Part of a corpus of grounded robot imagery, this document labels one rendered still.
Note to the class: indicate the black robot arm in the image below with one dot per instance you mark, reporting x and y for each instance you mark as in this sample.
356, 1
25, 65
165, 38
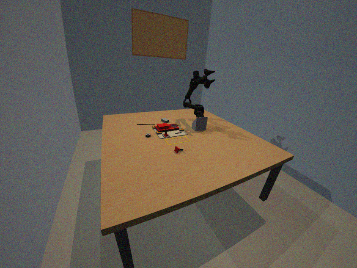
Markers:
198, 109

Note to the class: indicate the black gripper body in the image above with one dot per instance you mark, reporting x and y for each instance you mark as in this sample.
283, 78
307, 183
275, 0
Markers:
204, 79

